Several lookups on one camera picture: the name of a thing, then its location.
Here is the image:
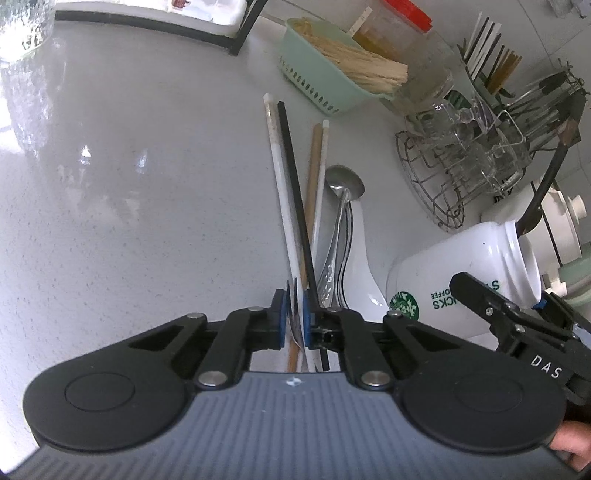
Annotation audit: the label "white drip tray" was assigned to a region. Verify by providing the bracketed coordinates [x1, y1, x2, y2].
[111, 0, 247, 35]

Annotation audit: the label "person's right hand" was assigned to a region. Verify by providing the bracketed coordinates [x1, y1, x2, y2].
[551, 421, 591, 472]

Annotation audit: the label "red lid plastic jar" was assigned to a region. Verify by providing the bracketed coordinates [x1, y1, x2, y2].
[355, 0, 455, 114]

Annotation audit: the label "clear stemmed glass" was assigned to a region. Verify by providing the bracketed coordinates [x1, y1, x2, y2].
[416, 99, 467, 139]
[462, 129, 532, 195]

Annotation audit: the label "hanging kitchen utensils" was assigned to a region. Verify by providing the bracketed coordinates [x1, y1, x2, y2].
[503, 60, 591, 153]

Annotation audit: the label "tall textured glass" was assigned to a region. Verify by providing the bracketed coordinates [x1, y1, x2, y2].
[0, 0, 56, 63]

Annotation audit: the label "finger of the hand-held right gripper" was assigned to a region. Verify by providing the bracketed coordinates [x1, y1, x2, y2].
[449, 271, 533, 341]
[532, 292, 591, 345]

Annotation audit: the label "wire glass rack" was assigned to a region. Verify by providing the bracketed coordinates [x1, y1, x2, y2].
[394, 99, 539, 232]

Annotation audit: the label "small metal fork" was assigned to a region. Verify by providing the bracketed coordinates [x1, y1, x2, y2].
[286, 277, 305, 349]

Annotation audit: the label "bunch of stored chopsticks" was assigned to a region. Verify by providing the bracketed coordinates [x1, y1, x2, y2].
[457, 11, 523, 95]

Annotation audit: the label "metal spoon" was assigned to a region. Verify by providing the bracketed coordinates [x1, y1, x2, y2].
[318, 165, 365, 309]

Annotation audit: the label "pale green basket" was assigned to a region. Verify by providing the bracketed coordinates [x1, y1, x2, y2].
[277, 17, 409, 116]

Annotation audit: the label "white ceramic mug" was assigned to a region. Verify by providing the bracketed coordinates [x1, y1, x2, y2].
[385, 220, 544, 337]

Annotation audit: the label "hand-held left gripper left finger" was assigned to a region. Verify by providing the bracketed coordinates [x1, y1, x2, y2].
[129, 289, 286, 389]

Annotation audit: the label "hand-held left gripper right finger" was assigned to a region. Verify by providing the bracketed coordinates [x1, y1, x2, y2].
[302, 291, 463, 391]

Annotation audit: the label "black frame dish rack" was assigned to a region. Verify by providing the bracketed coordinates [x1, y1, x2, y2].
[53, 0, 267, 57]

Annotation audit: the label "white electric pot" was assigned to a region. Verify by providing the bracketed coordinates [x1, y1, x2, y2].
[480, 182, 591, 278]

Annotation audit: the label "white ceramic spoon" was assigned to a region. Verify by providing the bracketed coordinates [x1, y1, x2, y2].
[339, 200, 391, 324]

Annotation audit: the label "pile of wooden sticks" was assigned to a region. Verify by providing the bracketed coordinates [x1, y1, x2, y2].
[295, 17, 409, 93]

